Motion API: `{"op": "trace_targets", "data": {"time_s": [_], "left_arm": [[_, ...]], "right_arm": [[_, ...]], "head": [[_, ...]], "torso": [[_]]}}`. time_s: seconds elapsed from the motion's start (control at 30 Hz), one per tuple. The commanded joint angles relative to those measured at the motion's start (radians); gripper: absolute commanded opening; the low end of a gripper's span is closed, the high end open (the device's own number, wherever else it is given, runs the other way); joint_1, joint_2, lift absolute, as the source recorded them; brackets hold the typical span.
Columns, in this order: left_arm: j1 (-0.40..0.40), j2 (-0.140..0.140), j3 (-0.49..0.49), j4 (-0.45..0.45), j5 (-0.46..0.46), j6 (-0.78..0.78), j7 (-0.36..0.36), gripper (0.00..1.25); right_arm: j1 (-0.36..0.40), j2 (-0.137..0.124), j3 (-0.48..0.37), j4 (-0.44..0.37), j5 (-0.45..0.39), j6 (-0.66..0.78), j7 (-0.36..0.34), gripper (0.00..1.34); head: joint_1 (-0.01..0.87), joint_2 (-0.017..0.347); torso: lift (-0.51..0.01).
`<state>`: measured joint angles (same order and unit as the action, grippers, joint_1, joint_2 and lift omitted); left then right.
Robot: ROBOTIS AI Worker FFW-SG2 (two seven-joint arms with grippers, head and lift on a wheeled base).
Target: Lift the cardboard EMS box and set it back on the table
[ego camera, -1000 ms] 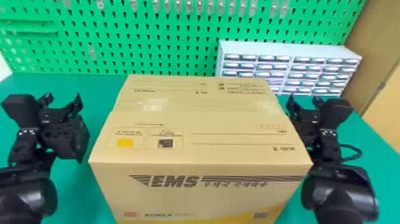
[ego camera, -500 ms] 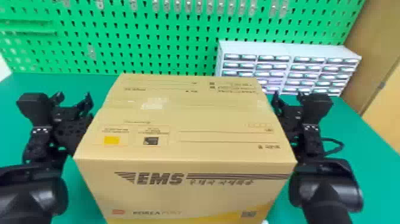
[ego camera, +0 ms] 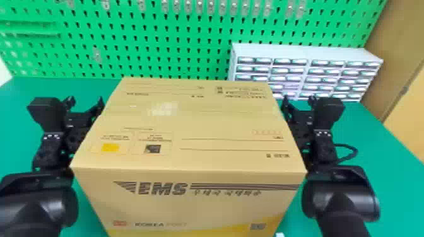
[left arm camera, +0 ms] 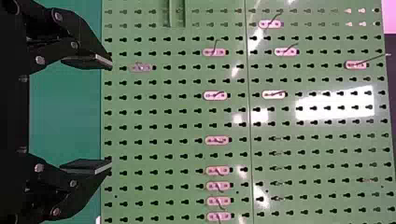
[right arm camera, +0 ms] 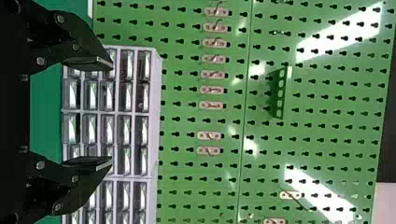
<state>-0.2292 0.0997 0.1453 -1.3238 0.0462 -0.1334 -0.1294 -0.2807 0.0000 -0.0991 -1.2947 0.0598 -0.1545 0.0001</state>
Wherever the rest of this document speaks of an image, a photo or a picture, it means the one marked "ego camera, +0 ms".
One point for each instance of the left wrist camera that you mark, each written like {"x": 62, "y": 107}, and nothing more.
{"x": 46, "y": 114}

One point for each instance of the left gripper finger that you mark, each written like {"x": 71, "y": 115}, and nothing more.
{"x": 69, "y": 104}
{"x": 96, "y": 109}

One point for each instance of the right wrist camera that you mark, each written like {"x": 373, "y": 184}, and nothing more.
{"x": 328, "y": 112}

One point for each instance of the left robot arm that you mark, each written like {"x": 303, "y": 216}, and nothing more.
{"x": 31, "y": 205}

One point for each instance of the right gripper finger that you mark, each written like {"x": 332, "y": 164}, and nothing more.
{"x": 287, "y": 108}
{"x": 312, "y": 102}

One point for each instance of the white drawer cabinet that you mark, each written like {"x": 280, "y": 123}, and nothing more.
{"x": 341, "y": 77}
{"x": 265, "y": 71}

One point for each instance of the cardboard box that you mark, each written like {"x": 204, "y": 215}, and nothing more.
{"x": 188, "y": 155}

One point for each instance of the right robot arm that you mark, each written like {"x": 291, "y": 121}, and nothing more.
{"x": 341, "y": 202}

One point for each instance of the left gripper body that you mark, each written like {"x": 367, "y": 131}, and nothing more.
{"x": 77, "y": 130}

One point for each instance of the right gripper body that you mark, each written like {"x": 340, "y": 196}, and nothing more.
{"x": 304, "y": 130}

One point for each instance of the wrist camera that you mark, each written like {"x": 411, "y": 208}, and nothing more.
{"x": 328, "y": 112}
{"x": 46, "y": 114}

